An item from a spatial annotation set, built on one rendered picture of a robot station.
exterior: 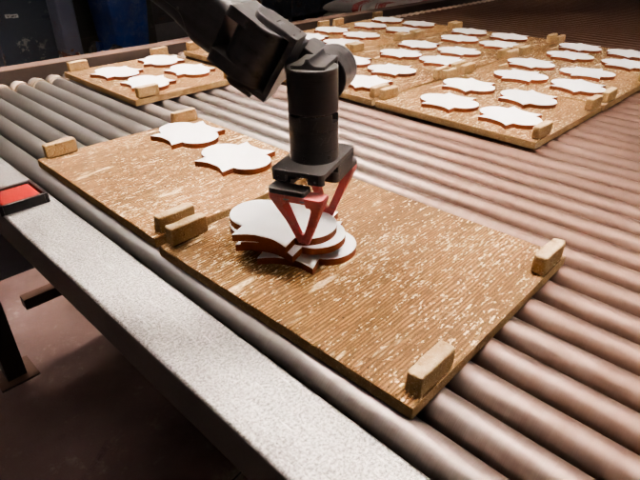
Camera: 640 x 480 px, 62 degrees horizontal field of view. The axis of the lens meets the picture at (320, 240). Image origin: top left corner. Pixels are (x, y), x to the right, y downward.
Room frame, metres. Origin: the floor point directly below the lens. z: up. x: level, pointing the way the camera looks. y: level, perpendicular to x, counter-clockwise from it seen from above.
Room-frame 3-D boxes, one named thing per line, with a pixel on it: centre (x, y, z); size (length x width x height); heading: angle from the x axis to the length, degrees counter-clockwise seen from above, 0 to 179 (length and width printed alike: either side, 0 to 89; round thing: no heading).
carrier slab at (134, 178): (0.90, 0.25, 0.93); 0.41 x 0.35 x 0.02; 45
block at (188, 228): (0.64, 0.18, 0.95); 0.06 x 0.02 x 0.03; 137
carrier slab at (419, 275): (0.60, -0.05, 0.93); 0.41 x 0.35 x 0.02; 47
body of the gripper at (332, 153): (0.59, 0.01, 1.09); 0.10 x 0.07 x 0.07; 157
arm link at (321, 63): (0.60, 0.01, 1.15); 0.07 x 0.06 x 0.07; 164
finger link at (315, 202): (0.57, 0.01, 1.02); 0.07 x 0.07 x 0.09; 67
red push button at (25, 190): (0.79, 0.50, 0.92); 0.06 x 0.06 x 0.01; 46
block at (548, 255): (0.57, -0.29, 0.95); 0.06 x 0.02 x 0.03; 137
